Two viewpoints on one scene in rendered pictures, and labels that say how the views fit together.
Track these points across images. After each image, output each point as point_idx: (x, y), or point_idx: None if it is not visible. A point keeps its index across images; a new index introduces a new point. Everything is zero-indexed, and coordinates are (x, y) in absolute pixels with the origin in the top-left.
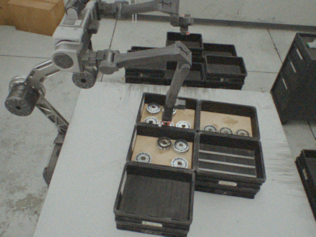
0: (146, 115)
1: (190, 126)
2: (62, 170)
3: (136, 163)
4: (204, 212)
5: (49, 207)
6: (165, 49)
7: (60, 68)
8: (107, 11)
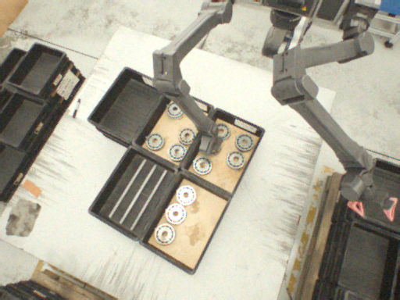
0: (238, 133)
1: (199, 173)
2: (207, 58)
3: (162, 94)
4: (117, 161)
5: None
6: (173, 44)
7: None
8: (344, 26)
